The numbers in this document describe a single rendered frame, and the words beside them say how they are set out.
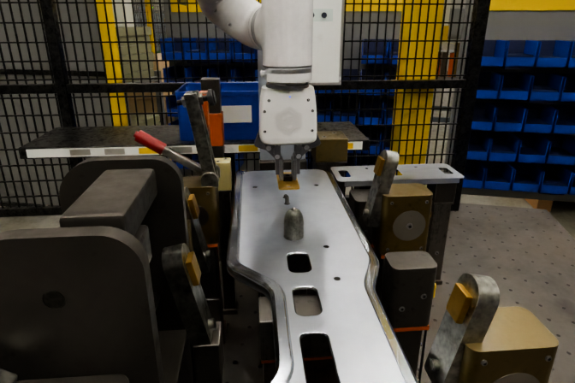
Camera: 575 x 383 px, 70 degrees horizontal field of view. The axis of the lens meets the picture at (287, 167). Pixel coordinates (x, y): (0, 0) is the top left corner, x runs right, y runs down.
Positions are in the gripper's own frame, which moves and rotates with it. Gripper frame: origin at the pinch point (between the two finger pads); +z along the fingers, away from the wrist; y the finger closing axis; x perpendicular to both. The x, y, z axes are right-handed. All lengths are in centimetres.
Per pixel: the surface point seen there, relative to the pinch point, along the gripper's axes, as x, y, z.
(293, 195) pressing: 3.7, 1.4, 7.3
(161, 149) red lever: -1.2, -22.2, -4.5
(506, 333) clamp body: -41.6, 17.5, 2.8
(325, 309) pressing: -31.2, 2.0, 7.2
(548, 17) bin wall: 139, 145, -28
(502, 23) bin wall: 144, 124, -25
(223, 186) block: 6.0, -12.4, 5.9
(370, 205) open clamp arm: -6.5, 14.3, 5.3
